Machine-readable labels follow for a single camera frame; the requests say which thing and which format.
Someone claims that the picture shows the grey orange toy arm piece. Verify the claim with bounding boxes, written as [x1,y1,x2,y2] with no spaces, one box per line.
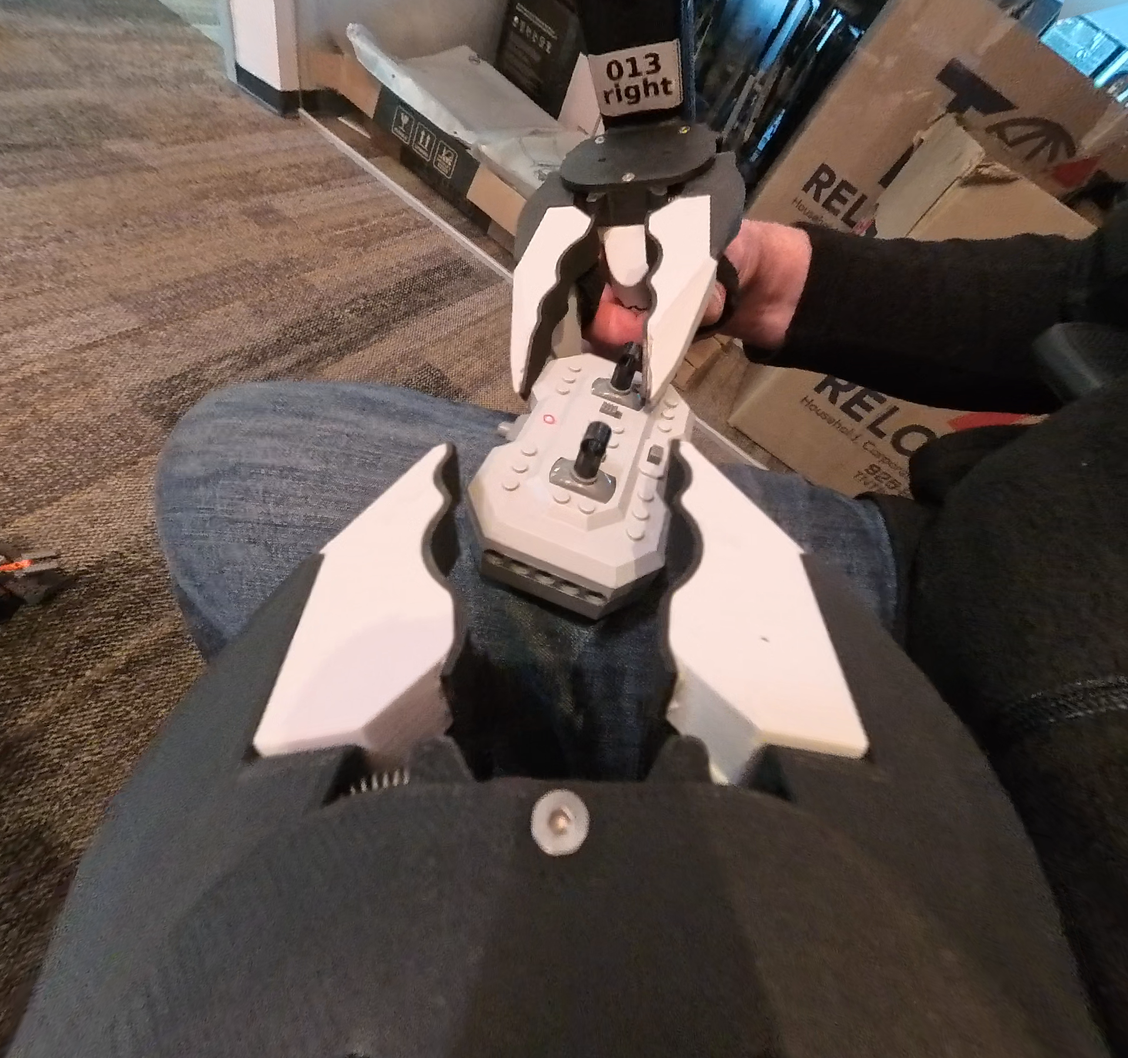
[1,539,72,615]

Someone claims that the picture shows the white pillar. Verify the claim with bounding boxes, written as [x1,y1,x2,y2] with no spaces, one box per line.
[209,0,304,116]

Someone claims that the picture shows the person's right forearm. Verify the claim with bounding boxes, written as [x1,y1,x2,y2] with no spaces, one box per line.
[776,221,1128,416]

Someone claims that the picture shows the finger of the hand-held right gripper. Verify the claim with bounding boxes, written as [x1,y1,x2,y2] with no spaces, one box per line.
[632,195,719,400]
[508,200,597,400]

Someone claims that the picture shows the flat white packaged boxes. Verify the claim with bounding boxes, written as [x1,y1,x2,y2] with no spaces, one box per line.
[344,22,592,231]

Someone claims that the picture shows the person's right hand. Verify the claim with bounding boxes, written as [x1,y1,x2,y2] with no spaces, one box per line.
[714,218,815,354]

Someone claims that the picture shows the grey remote controller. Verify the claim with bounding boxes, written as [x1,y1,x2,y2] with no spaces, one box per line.
[464,354,685,619]

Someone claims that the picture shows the grey chair armrest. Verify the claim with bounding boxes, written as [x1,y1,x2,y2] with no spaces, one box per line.
[1037,322,1128,407]

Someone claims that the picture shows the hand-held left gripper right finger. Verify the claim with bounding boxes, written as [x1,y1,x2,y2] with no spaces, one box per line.
[665,444,872,786]

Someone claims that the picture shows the open-flap cardboard box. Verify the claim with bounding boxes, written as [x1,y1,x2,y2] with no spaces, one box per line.
[878,107,1128,245]

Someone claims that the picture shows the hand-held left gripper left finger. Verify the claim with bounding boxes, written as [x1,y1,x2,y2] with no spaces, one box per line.
[253,444,463,763]

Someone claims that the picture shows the large printed cardboard box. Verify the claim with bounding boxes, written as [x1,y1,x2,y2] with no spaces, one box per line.
[750,0,1128,240]
[723,362,1041,504]

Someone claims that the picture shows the black printed box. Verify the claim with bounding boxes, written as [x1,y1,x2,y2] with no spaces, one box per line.
[499,0,583,116]

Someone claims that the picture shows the person's blue jeans leg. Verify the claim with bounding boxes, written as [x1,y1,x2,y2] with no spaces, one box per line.
[156,380,900,777]

